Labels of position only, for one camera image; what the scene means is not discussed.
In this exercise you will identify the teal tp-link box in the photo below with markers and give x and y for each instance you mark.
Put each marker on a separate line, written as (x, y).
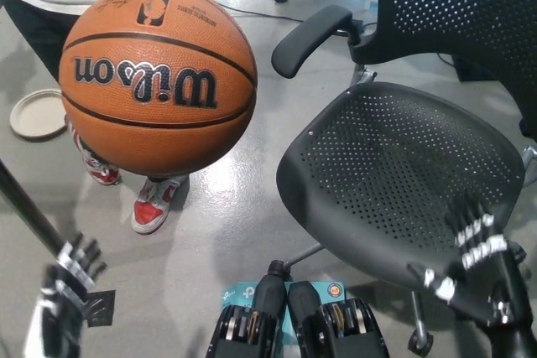
(239, 293)

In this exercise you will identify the silver chair base with casters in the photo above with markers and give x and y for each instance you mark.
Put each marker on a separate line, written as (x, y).
(420, 342)

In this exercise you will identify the black floor tape patch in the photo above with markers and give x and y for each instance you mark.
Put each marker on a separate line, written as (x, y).
(100, 309)

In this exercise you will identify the black table leg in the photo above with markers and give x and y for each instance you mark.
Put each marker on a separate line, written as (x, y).
(29, 211)

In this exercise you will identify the robot left ribbed body block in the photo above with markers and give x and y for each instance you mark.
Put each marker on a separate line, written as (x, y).
(235, 343)

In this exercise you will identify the orange Wilson basketball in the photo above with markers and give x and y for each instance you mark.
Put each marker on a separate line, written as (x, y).
(159, 123)

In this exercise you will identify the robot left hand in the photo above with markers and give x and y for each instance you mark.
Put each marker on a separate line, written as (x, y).
(67, 286)

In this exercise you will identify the black perforated chair seat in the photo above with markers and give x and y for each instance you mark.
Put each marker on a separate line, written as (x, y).
(398, 157)

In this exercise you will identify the beige paper plate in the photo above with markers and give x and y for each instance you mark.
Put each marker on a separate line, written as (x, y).
(35, 117)

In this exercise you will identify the black chair armrest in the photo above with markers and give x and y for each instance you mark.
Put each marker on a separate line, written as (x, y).
(306, 37)

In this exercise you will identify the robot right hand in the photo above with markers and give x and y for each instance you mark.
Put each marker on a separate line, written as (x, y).
(482, 286)

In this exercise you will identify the red and white sneaker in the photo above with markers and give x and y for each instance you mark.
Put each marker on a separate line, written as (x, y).
(149, 211)
(105, 171)

